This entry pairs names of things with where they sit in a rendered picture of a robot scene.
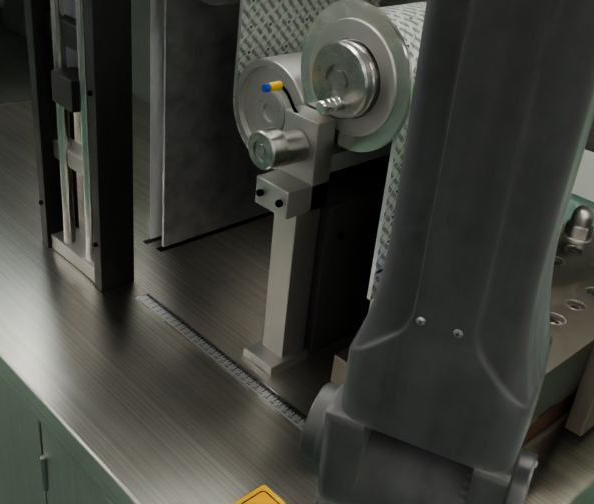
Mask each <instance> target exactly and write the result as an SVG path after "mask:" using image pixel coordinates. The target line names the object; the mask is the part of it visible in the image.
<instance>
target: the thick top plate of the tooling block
mask: <svg viewBox="0 0 594 504"><path fill-rule="evenodd" d="M565 226H566V224H564V225H562V228H561V231H560V235H559V239H558V243H557V249H556V255H555V261H554V268H553V276H552V285H551V300H550V328H551V332H552V336H553V342H552V347H551V352H550V356H549V361H548V365H547V370H546V375H545V379H544V382H543V385H542V388H541V391H540V394H539V398H538V401H537V404H536V407H535V410H534V413H533V416H532V420H533V419H535V418H536V417H537V416H538V415H540V414H541V413H542V412H544V411H545V410H546V409H547V408H549V407H550V406H551V405H553V404H554V403H555V402H556V401H558V400H559V399H560V398H562V397H563V396H564V395H566V394H567V393H568V392H569V391H571V390H572V389H573V388H575V387H576V386H577V385H578V384H580V381H581V379H582V376H583V373H584V370H585V367H586V364H587V361H588V358H589V355H590V352H591V350H592V347H593V346H594V230H593V232H592V235H591V238H592V240H591V242H590V243H588V244H576V243H573V242H570V241H568V240H566V239H565V238H564V237H563V236H562V232H563V231H564V230H565ZM532 420H531V421H532Z"/></svg>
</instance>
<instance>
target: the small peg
mask: <svg viewBox="0 0 594 504"><path fill-rule="evenodd" d="M344 106H345V102H344V99H343V98H342V97H341V96H336V97H331V98H327V99H322V100H319V101H317V103H316V110H317V112H318V113H319V114H321V115H323V114H327V113H332V112H336V111H340V110H343V109H344Z"/></svg>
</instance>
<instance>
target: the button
mask: <svg viewBox="0 0 594 504"><path fill-rule="evenodd" d="M233 504H286V503H285V502H284V501H283V500H282V499H280V498H279V497H278V496H277V495H276V494H275V493H274V492H273V491H272V490H271V489H269V488H268V487H267V486H266V485H262V486H260V487H259V488H257V489H255V490H254V491H252V492H251V493H249V494H247V495H246V496H244V497H243V498H241V499H239V500H238V501H236V502H235V503H233Z"/></svg>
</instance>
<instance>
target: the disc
mask: <svg viewBox="0 0 594 504"><path fill-rule="evenodd" d="M342 18H356V19H360V20H362V21H365V22H367V23H368V24H370V25H371V26H372V27H374V28H375V29H376V30H377V31H378V32H379V33H380V35H381V36H382V37H383V39H384V40H385V42H386V43H387V45H388V47H389V49H390V51H391V54H392V57H393V60H394V63H395V68H396V75H397V91H396V98H395V102H394V106H393V109H392V111H391V113H390V115H389V117H388V119H387V120H386V122H385V123H384V124H383V125H382V126H381V127H380V128H379V129H378V130H376V131H375V132H373V133H371V134H368V135H365V136H350V135H347V134H344V133H342V132H340V131H338V130H337V129H336V128H335V135H334V143H336V144H337V145H339V146H341V147H343V148H345V149H348V150H351V151H355V152H369V151H373V150H377V149H379V148H381V147H383V146H385V145H387V144H388V143H389V142H390V141H392V140H393V139H394V138H395V137H396V135H397V134H398V133H399V132H400V130H401V129H402V127H403V125H404V123H405V121H406V119H407V117H408V114H409V111H410V107H411V100H412V94H413V70H412V63H411V59H410V55H409V52H408V49H407V46H406V43H405V41H404V39H403V37H402V35H401V33H400V31H399V30H398V28H397V27H396V25H395V24H394V23H393V21H392V20H391V19H390V18H389V17H388V16H387V15H386V14H385V13H384V12H383V11H382V10H380V9H379V8H378V7H376V6H374V5H372V4H370V3H368V2H365V1H362V0H342V1H338V2H335V3H333V4H331V5H329V6H328V7H326V8H325V9H324V10H323V11H322V12H321V13H320V14H319V15H318V16H317V17H316V18H315V20H314V21H313V23H312V24H311V26H310V28H309V30H308V32H307V35H306V38H305V41H304V44H303V49H302V55H301V81H302V88H303V92H304V96H305V100H306V103H307V105H308V107H310V108H312V109H314V110H316V101H315V98H314V95H313V92H312V87H311V81H310V61H311V55H312V51H313V48H314V45H315V42H316V40H317V38H318V36H319V35H320V33H321V32H322V31H323V30H324V29H325V28H326V27H327V26H328V25H329V24H330V23H332V22H334V21H336V20H338V19H342Z"/></svg>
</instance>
